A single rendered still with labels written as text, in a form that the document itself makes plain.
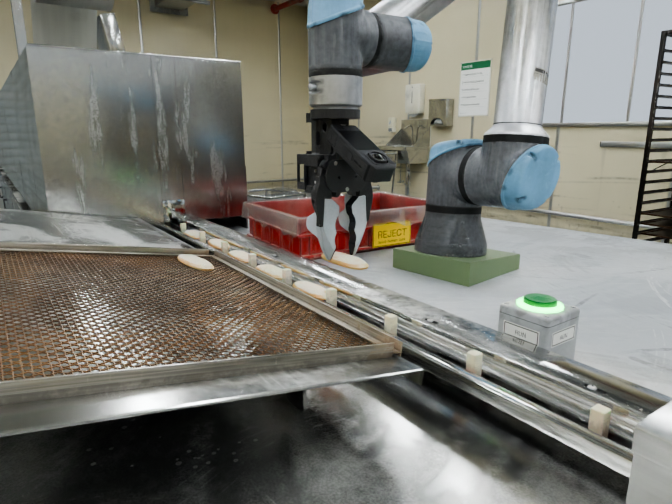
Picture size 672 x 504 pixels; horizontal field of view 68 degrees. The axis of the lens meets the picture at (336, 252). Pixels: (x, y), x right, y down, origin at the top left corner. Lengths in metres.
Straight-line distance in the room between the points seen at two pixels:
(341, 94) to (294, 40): 8.36
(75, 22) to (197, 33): 5.95
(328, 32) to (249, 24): 8.00
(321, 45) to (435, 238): 0.48
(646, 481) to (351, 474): 0.22
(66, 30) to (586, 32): 4.50
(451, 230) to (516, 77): 0.30
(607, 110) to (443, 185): 4.43
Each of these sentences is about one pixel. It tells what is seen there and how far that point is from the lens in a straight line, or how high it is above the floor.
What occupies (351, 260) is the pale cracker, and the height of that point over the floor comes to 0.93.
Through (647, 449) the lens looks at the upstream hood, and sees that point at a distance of 0.40.
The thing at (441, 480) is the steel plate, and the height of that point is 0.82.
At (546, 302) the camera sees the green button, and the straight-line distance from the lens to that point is 0.66.
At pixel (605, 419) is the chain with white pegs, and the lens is 0.51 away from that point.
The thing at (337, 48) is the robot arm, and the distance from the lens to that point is 0.70.
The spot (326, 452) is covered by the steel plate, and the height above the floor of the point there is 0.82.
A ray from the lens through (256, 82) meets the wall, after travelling 8.61.
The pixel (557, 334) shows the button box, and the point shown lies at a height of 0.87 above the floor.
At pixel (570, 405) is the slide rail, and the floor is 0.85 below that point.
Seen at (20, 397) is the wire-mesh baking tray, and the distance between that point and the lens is 0.38.
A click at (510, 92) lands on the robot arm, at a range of 0.97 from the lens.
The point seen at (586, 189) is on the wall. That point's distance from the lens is 5.49.
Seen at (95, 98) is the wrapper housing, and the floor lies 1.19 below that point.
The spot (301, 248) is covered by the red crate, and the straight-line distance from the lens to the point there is 1.13.
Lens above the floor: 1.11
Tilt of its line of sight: 14 degrees down
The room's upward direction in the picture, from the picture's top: straight up
